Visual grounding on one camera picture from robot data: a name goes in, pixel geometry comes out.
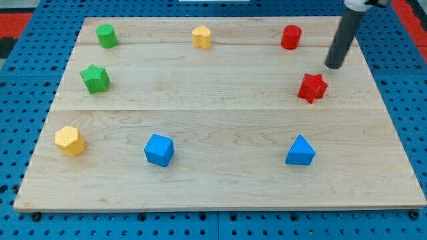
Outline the blue cube block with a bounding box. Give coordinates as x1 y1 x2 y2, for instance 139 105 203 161
144 134 175 167

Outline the red cylinder block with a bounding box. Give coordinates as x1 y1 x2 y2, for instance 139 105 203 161
281 25 302 50

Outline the green star block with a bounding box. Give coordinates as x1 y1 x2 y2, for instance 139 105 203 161
79 65 110 94

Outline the blue triangle block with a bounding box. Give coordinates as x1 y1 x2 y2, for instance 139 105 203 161
285 135 316 165

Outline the wooden board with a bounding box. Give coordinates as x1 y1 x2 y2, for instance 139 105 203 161
14 17 426 213

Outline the yellow heart block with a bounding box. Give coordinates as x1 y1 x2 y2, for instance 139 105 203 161
191 25 211 49

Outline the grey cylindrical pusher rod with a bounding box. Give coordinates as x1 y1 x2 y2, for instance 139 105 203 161
324 8 365 69

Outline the yellow hexagon block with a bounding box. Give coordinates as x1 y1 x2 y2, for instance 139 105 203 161
54 126 85 157

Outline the red star block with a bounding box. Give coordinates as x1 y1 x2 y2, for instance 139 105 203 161
297 73 328 104

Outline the green cylinder block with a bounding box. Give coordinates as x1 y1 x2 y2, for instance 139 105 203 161
95 24 118 49

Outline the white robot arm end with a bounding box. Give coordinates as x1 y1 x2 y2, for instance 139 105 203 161
344 0 392 12

